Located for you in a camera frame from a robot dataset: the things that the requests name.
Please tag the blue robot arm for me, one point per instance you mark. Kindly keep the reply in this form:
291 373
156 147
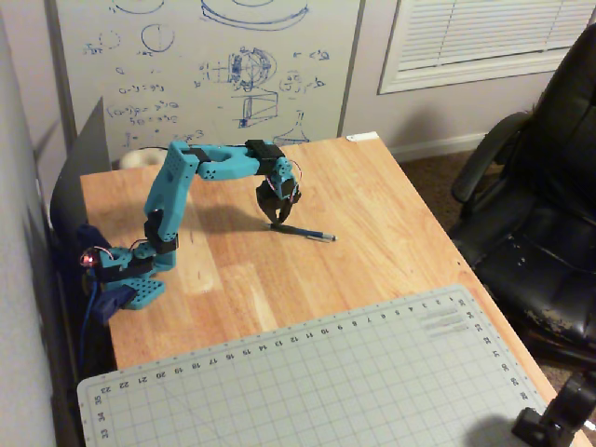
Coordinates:
167 195

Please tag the whiteboard with blue drawings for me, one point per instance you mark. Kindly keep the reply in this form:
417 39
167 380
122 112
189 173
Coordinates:
186 37

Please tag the black leather office chair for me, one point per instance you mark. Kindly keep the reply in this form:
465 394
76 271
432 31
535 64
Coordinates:
549 209

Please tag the black clamp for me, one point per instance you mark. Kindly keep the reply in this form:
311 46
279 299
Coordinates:
559 410

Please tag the white tape roll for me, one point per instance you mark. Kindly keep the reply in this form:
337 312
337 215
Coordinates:
137 159

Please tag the dark grey backdrop panel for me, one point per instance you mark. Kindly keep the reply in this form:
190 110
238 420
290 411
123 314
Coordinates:
81 158

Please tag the dark blue table clamp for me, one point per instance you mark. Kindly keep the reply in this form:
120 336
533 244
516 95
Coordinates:
112 302

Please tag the blue pen with black grip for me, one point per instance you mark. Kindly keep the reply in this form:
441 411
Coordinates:
302 231

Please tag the white window blinds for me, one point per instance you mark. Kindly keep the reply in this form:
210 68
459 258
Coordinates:
489 32

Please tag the grey gridded cutting mat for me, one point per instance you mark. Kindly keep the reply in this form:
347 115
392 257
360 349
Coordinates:
302 386

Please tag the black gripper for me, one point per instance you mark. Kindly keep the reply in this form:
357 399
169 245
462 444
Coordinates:
274 201

